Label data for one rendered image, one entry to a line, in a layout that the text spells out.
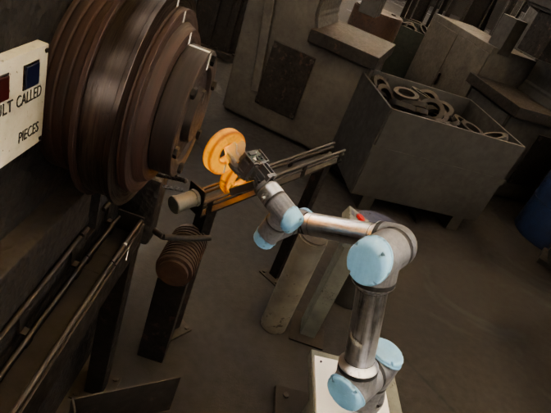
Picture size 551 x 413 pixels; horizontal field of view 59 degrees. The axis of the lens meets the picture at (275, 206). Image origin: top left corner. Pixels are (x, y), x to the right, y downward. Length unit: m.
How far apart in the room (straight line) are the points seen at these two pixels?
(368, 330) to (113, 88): 0.88
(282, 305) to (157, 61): 1.37
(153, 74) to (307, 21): 2.83
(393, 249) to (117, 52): 0.78
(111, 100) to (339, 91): 2.92
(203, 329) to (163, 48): 1.41
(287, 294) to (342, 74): 2.04
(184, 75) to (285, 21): 2.82
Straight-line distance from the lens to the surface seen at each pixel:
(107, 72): 0.88
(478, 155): 3.47
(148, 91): 0.91
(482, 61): 4.78
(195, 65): 0.97
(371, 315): 1.33
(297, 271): 1.96
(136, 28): 0.91
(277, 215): 1.43
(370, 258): 1.23
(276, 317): 2.13
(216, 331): 2.12
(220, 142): 1.52
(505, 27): 4.82
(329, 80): 3.69
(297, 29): 3.72
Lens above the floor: 1.55
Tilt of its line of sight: 31 degrees down
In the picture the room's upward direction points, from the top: 22 degrees clockwise
